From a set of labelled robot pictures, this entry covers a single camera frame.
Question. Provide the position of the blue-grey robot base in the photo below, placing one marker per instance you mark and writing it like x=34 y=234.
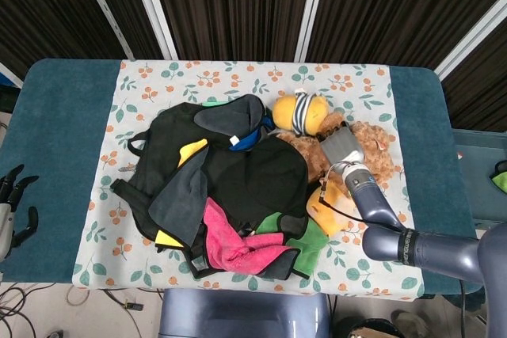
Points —
x=237 y=314

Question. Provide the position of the dark grey folded cloth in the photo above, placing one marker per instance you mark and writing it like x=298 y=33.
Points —
x=180 y=199

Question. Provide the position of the brown curly teddy bear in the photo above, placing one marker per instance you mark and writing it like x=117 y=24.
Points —
x=376 y=148

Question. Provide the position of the floral print tablecloth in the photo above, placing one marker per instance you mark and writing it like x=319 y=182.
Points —
x=237 y=77

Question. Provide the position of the olive shoe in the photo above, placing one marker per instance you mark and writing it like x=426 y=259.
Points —
x=412 y=322

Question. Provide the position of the pink towel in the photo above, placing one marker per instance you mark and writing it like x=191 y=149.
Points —
x=226 y=243

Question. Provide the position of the mint green cloth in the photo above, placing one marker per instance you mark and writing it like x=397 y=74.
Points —
x=212 y=103

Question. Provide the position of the teal table cover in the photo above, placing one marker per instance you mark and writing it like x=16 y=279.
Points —
x=59 y=156

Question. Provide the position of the grey cloth with black trim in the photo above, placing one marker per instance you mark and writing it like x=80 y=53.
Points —
x=279 y=264

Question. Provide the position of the yellow plush with striped band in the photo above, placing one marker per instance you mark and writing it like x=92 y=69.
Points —
x=313 y=114

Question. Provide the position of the black bin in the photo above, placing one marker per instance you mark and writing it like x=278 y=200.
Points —
x=374 y=330

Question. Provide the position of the white frame post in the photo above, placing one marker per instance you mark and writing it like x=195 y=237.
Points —
x=471 y=35
x=105 y=9
x=313 y=9
x=152 y=5

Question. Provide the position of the small black floor device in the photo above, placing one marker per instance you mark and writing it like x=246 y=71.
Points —
x=134 y=306

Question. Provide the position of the yellow cloth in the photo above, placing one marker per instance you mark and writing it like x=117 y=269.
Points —
x=165 y=240
x=192 y=150

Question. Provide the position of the blue cloth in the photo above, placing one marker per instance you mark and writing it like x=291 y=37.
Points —
x=247 y=142

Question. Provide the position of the yellow orange plush animal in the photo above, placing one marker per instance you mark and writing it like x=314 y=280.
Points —
x=330 y=215

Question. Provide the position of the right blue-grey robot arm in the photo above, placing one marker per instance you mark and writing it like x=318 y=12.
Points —
x=416 y=247

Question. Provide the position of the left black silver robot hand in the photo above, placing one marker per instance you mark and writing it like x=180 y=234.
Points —
x=8 y=211

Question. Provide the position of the dark grey cloth white tag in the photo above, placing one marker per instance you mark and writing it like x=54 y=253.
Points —
x=229 y=120

